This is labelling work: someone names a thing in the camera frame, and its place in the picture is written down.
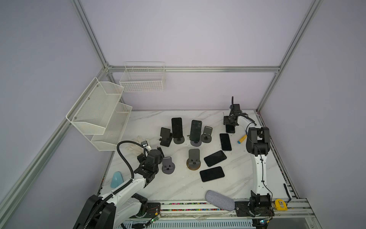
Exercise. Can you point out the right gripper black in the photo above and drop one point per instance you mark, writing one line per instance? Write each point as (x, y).
(224, 122)

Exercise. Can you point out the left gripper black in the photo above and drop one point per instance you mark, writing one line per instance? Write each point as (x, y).
(141, 159)

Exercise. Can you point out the black phone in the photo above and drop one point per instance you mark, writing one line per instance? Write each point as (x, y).
(212, 174)
(225, 142)
(215, 158)
(177, 127)
(195, 132)
(230, 129)

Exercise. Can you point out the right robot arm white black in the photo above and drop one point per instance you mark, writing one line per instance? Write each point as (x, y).
(258, 146)

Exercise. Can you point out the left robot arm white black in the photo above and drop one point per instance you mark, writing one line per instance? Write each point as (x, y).
(139, 179)

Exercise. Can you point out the black stand back left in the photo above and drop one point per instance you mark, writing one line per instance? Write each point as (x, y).
(165, 137)

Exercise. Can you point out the grey stand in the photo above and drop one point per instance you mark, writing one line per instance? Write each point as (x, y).
(206, 136)
(168, 166)
(196, 143)
(179, 140)

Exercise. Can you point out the grey stand front left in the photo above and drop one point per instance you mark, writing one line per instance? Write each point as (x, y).
(168, 166)

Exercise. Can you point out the grey stand back right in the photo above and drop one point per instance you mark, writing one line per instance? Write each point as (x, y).
(206, 136)

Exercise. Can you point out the brown base stand front right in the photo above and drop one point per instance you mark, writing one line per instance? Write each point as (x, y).
(193, 162)

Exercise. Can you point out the white mesh shelf lower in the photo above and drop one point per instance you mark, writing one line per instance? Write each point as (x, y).
(114, 130)

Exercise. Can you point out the white mesh shelf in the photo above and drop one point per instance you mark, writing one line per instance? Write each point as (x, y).
(92, 112)
(114, 130)

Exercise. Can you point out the light blue trowel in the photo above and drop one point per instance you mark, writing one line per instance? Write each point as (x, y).
(117, 180)

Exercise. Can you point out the white mesh shelf upper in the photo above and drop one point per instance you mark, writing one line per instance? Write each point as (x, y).
(92, 112)

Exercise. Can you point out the grey oval pouch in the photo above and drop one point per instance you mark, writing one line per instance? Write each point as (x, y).
(220, 201)

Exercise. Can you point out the yellow tape measure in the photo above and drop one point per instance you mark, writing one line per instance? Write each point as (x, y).
(280, 205)

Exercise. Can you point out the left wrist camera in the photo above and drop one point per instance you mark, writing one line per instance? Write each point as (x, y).
(146, 146)

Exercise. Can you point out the blue rake yellow handle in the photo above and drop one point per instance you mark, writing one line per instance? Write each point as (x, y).
(242, 139)

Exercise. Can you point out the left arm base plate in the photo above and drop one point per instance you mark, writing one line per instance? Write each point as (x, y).
(149, 210)

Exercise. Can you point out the aluminium front rail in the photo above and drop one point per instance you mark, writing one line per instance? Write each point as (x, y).
(200, 209)

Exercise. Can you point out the white wire basket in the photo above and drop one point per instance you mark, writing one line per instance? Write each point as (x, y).
(143, 77)

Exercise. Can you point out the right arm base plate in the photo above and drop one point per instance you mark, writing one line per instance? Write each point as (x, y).
(243, 208)

